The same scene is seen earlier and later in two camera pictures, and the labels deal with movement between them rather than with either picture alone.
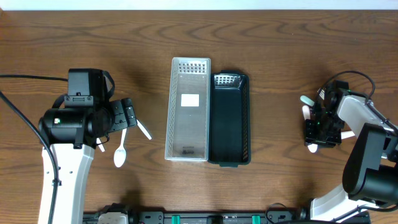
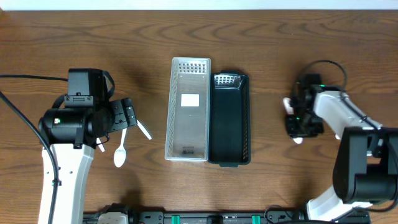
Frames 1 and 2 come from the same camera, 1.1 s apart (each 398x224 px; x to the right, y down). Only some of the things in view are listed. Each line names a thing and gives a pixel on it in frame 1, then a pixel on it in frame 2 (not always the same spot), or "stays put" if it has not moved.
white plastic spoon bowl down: x=120 y=155 stays put
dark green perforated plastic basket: x=229 y=119 stays put
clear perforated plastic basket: x=187 y=135 stays put
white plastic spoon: x=313 y=147 -> x=290 y=111
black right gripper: x=320 y=139 -> x=294 y=121
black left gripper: x=128 y=112 stays put
